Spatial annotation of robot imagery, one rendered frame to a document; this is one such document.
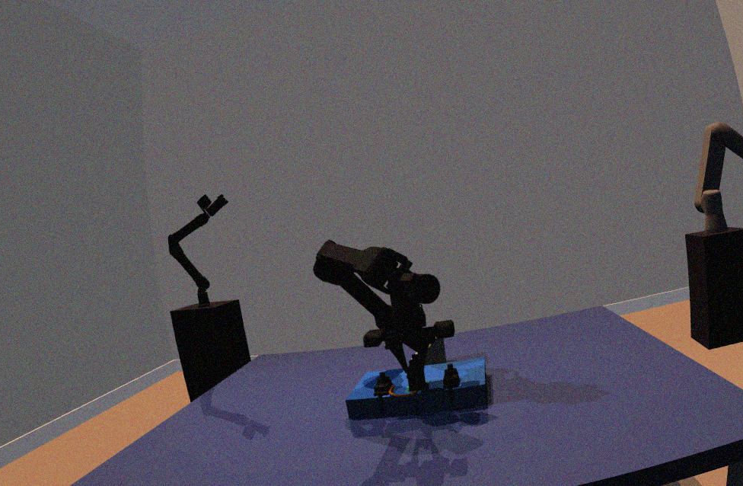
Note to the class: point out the blue rectangular block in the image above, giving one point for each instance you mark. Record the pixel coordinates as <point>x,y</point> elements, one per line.
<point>459,384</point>

